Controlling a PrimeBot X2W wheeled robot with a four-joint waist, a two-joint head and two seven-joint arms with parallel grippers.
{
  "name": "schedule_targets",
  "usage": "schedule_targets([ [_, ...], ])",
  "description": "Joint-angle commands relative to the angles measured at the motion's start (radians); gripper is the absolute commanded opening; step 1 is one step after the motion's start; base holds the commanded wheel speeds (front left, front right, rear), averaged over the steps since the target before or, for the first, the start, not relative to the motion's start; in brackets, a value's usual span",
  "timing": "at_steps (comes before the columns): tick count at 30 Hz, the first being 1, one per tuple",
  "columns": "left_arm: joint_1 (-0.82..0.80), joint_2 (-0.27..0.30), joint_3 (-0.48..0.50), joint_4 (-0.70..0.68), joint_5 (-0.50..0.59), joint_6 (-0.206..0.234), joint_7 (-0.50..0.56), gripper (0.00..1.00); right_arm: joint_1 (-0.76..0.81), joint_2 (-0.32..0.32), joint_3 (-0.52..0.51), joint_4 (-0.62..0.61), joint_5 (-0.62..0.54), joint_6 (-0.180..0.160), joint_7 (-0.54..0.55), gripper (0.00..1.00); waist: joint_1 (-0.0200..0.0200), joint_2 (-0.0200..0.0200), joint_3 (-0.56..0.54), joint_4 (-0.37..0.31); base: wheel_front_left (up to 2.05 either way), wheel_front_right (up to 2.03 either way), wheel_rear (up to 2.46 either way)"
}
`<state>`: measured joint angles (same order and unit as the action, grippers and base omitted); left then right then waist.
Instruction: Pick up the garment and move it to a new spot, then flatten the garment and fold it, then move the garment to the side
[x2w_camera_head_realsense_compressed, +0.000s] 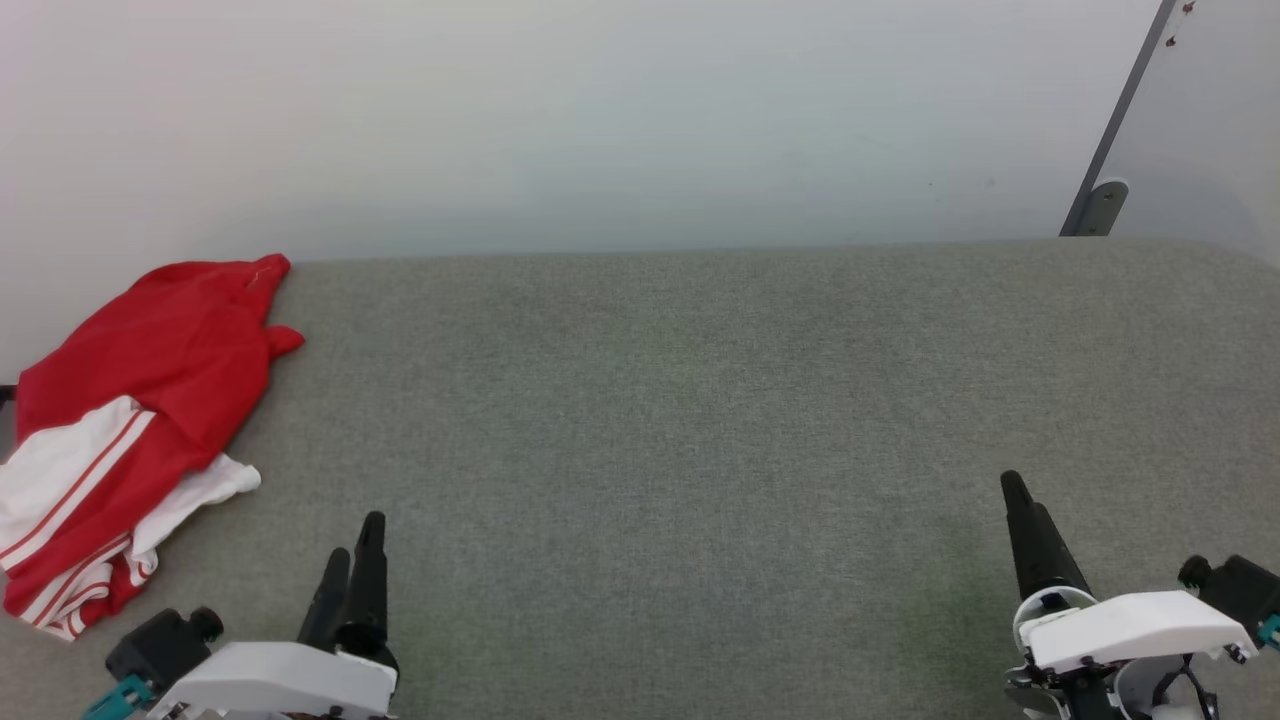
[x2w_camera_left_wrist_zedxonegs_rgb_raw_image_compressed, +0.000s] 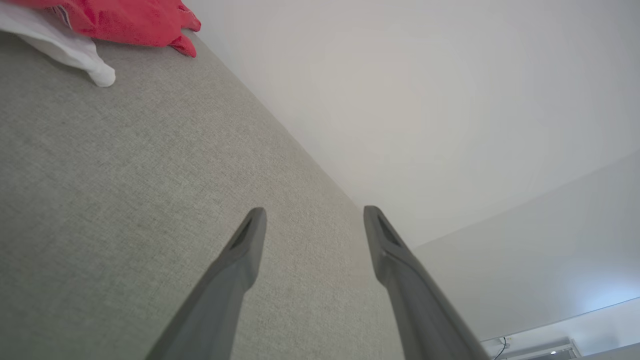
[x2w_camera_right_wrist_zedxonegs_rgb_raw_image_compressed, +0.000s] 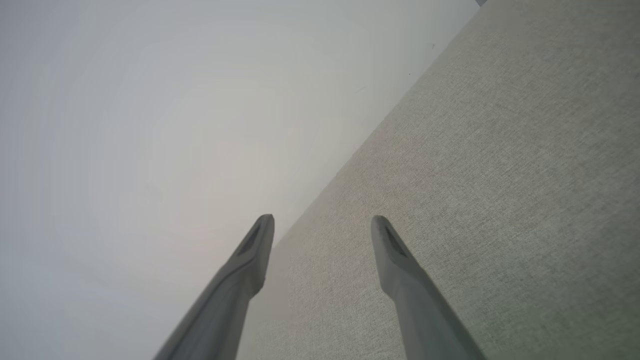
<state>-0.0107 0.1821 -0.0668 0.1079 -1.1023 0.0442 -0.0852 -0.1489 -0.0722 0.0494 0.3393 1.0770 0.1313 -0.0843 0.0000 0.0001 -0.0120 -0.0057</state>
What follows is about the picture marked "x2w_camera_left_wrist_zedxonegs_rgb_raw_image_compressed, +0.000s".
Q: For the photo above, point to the red and white jersey shirt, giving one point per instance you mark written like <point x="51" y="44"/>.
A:
<point x="125" y="20"/>

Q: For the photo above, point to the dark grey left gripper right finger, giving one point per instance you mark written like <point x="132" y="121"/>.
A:
<point x="415" y="300"/>

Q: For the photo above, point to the grey fabric sofa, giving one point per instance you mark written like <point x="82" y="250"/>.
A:
<point x="125" y="200"/>

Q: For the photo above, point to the white wall fixture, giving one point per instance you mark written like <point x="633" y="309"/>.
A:
<point x="545" y="352"/>

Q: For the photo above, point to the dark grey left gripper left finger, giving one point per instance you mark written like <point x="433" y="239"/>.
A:
<point x="225" y="290"/>

